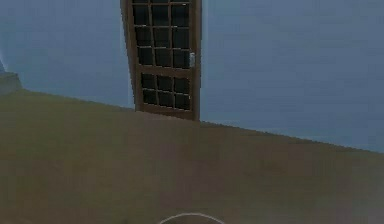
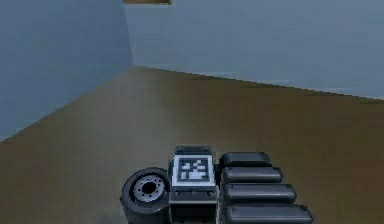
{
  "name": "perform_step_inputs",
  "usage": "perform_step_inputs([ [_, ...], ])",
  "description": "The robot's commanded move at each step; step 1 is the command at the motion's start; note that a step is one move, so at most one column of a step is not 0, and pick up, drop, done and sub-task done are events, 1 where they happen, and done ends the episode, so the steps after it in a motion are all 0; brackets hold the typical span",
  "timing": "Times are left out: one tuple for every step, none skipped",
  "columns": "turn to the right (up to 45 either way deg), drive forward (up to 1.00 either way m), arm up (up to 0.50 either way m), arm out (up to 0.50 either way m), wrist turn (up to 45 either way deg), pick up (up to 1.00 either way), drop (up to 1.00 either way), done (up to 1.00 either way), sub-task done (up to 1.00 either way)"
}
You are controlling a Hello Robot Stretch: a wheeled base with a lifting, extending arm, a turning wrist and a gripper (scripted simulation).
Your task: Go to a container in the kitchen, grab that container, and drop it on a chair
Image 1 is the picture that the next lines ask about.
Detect brown glazed room door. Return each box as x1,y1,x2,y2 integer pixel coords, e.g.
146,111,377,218
120,0,203,122

